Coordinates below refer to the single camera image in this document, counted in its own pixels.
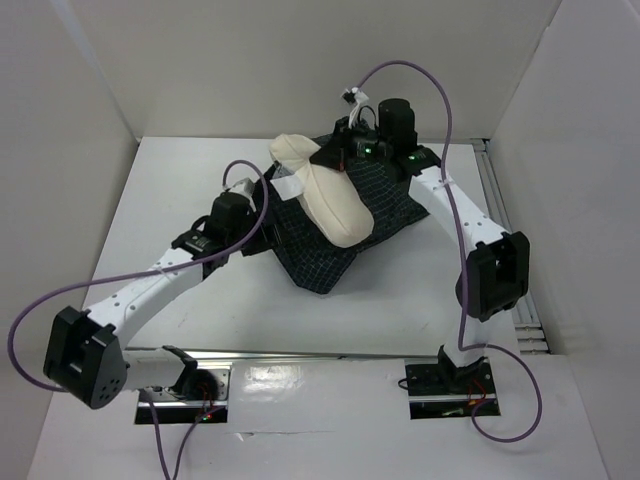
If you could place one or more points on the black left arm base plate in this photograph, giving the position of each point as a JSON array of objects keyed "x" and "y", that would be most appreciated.
[{"x": 207, "y": 394}]

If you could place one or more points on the aluminium front rail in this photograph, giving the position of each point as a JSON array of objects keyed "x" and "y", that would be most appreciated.
[{"x": 246, "y": 355}]

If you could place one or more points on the cream white pillow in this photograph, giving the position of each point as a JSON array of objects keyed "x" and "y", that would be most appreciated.
[{"x": 330, "y": 200}]

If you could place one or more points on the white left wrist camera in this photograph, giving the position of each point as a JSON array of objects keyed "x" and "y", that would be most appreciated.
[{"x": 244, "y": 187}]

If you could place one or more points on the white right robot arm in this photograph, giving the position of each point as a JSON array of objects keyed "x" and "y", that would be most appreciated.
[{"x": 494, "y": 262}]

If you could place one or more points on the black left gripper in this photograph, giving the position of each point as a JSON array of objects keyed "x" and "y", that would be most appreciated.
[{"x": 268, "y": 235}]

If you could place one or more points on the aluminium side rail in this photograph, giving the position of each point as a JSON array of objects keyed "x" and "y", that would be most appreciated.
[{"x": 529, "y": 330}]

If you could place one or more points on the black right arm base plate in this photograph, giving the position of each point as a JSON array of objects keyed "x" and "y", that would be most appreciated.
[{"x": 432, "y": 396}]

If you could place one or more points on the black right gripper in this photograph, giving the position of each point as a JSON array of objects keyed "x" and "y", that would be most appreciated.
[{"x": 330, "y": 155}]

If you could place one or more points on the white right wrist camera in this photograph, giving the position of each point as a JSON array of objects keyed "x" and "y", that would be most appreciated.
[{"x": 356, "y": 99}]

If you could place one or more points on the dark plaid pillowcase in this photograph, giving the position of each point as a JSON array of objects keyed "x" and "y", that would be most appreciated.
[{"x": 310, "y": 260}]

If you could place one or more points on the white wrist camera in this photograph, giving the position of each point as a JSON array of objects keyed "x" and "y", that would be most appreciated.
[
  {"x": 244, "y": 187},
  {"x": 356, "y": 99}
]

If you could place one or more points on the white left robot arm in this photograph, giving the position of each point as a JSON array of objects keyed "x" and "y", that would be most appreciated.
[{"x": 88, "y": 354}]

